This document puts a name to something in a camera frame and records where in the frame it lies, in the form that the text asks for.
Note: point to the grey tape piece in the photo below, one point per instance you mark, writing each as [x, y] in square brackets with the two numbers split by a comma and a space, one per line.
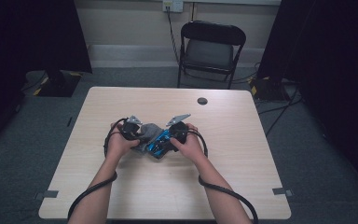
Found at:
[281, 191]
[48, 194]

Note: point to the black folding chair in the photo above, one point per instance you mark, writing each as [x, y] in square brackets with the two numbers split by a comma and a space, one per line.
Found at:
[209, 53]

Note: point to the person's left hand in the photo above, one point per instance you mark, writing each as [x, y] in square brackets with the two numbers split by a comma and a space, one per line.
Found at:
[119, 147]

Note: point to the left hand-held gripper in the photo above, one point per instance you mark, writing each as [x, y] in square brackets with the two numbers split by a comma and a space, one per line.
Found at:
[130, 130]

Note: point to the round grey table grommet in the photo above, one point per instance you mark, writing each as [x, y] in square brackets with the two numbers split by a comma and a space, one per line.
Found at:
[202, 101]

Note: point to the black and blue toy car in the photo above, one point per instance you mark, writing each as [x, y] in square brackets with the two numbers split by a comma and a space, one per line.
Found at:
[160, 144]

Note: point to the black curtain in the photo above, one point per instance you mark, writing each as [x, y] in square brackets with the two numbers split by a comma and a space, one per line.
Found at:
[28, 34]
[332, 62]

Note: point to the person's right hand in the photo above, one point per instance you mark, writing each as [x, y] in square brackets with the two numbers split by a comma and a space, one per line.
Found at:
[191, 149]

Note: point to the white wall socket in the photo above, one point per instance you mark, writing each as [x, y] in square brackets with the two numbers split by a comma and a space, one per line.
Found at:
[173, 5]

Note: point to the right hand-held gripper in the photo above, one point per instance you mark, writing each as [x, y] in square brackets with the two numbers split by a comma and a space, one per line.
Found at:
[180, 132]

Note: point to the black stand base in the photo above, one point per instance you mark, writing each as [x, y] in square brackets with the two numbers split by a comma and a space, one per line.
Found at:
[59, 85]

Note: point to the black box with yellow tape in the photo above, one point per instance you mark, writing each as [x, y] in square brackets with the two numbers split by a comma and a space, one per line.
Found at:
[268, 90]

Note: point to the grey cloth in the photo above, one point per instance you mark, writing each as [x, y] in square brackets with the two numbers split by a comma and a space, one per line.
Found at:
[150, 130]

